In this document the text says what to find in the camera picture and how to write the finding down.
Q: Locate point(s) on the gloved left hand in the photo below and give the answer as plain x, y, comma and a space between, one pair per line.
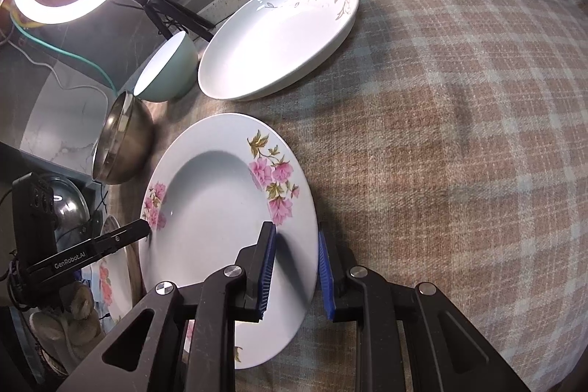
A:
69, 334

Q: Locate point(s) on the stainless steel bowl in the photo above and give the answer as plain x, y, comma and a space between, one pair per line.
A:
125, 141

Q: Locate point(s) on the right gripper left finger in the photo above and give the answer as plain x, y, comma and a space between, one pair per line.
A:
238, 292

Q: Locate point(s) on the light blue ceramic bowl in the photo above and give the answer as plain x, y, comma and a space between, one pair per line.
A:
171, 72

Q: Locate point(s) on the white plate gold leaf pattern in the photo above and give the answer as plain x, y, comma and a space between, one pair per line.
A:
267, 45

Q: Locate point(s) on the black mini tripod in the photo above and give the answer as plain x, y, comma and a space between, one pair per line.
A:
163, 13

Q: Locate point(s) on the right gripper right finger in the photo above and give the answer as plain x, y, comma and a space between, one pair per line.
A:
353, 293

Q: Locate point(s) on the plaid beige table cloth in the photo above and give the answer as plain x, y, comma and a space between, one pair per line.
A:
446, 141

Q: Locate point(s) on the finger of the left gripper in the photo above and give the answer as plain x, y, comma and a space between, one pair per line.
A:
111, 242

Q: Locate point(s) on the pink flower white plate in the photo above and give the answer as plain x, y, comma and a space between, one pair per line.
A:
208, 197

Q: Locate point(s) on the steel pot lid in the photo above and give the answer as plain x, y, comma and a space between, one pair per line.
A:
71, 211

